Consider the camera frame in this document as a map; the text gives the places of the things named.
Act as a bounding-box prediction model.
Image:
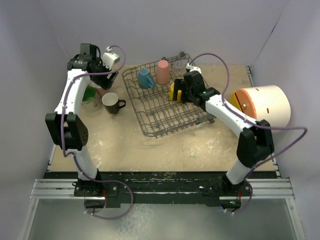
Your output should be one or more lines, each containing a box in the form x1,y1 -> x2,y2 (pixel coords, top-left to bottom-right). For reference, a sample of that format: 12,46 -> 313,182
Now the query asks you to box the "yellow mug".
168,83 -> 183,103

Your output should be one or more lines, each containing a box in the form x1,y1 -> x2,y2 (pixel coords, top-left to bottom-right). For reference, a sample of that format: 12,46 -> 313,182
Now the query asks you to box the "pink mug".
91,81 -> 109,98

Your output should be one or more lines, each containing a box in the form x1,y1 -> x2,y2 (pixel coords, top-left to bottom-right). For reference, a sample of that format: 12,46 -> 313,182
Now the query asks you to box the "black mug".
101,92 -> 126,115

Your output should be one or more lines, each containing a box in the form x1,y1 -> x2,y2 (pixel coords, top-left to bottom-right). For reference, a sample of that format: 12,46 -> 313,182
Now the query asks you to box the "white cat mug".
82,85 -> 101,113

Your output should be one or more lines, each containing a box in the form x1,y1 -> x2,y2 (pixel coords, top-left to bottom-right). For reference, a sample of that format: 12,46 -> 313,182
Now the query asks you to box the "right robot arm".
172,71 -> 275,196

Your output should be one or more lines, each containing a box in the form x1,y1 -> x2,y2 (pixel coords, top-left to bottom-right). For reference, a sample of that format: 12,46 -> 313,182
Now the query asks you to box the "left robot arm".
45,43 -> 120,196

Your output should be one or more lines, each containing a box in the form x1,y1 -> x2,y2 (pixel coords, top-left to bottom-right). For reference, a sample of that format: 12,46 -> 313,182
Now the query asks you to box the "clear glass cup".
172,58 -> 188,78

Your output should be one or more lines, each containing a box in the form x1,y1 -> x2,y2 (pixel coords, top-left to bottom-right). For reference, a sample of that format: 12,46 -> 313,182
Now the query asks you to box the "pink tumbler cup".
156,60 -> 170,85

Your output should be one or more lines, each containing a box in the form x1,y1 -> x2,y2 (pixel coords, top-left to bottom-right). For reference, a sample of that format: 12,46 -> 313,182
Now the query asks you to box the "blue mug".
138,68 -> 156,89

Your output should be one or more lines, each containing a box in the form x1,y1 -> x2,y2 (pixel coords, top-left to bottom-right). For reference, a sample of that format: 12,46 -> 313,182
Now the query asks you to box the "orange and yellow lid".
229,88 -> 257,119

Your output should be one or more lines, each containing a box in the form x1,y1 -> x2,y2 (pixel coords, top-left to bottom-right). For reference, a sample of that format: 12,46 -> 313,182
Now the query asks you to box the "white cylinder container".
244,85 -> 291,127

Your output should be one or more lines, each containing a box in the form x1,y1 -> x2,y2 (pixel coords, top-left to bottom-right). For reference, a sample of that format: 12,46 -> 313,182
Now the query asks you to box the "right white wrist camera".
185,63 -> 202,74

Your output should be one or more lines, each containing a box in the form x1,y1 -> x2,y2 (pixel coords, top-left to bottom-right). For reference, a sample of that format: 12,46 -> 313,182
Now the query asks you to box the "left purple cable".
61,45 -> 135,220

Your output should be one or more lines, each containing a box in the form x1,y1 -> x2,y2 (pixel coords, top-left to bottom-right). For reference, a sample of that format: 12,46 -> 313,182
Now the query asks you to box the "grey wire dish rack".
122,51 -> 216,137

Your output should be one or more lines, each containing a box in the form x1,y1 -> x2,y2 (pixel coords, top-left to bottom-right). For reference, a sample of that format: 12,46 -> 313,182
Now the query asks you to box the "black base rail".
43,171 -> 276,208

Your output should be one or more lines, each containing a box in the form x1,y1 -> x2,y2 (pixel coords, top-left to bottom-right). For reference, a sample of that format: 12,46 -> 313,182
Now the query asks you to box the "aluminium frame rail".
30,178 -> 295,200

